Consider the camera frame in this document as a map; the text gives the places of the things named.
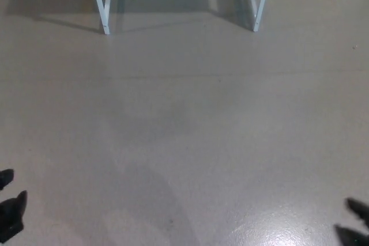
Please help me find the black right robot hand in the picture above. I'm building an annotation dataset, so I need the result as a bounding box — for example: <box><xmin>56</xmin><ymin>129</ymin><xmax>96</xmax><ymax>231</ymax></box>
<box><xmin>334</xmin><ymin>198</ymin><xmax>369</xmax><ymax>246</ymax></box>

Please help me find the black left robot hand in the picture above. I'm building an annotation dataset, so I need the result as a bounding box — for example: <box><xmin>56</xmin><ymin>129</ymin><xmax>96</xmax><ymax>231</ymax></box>
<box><xmin>0</xmin><ymin>168</ymin><xmax>28</xmax><ymax>244</ymax></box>

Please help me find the white desk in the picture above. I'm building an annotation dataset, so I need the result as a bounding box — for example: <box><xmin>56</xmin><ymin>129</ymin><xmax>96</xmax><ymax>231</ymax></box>
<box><xmin>88</xmin><ymin>0</ymin><xmax>272</xmax><ymax>35</ymax></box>

